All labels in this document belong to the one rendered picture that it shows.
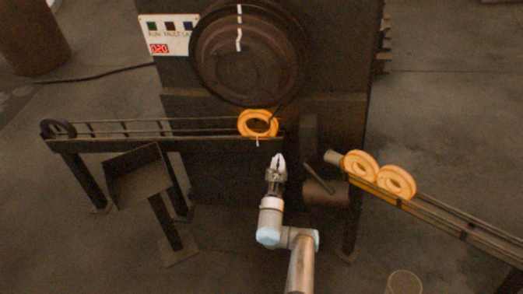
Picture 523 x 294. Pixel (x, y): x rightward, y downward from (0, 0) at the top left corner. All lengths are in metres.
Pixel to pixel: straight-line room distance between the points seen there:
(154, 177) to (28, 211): 1.28
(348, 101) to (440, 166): 1.16
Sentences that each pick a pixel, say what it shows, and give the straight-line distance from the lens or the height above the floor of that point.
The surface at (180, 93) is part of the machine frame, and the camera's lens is 1.85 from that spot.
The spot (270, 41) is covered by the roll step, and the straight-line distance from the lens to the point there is 1.41.
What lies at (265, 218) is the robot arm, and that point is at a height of 0.72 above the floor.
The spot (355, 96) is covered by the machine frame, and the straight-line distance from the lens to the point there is 1.73.
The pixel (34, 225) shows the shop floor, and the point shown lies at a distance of 2.86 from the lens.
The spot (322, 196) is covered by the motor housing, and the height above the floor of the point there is 0.51.
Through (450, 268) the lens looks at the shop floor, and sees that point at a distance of 2.29.
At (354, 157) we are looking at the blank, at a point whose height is 0.76.
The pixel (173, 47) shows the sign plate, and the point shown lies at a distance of 1.74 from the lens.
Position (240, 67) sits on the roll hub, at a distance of 1.42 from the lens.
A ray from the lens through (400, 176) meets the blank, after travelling 1.53.
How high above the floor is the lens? 1.93
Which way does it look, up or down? 45 degrees down
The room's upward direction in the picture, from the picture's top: 7 degrees counter-clockwise
